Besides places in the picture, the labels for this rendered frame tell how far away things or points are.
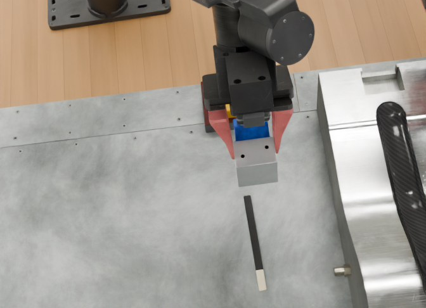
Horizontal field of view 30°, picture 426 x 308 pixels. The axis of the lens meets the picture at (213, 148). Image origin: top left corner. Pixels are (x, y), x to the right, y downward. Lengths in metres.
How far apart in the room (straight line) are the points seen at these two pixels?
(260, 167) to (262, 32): 0.21
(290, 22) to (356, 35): 0.46
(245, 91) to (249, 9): 0.08
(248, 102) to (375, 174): 0.27
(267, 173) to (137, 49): 0.39
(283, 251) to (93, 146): 0.32
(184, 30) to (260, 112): 0.48
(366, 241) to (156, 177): 0.33
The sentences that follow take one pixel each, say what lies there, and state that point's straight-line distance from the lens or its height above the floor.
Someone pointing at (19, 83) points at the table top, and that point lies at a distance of 1.28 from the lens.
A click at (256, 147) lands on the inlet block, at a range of 0.96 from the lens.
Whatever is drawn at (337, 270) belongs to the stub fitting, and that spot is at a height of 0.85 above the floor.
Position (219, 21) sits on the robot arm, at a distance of 0.87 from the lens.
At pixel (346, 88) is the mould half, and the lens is 1.09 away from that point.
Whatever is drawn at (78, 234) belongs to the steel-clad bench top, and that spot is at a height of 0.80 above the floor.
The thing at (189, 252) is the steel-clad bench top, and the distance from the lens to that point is 1.08.
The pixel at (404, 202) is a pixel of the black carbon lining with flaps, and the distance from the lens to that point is 1.02.
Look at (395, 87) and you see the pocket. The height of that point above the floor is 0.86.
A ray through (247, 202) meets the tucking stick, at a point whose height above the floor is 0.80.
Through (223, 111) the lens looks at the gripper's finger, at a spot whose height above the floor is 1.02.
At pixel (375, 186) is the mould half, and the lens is 1.02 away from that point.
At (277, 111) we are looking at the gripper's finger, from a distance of 0.91.
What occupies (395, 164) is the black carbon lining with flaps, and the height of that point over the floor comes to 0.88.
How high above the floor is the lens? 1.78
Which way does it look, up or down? 59 degrees down
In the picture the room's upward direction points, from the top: 10 degrees counter-clockwise
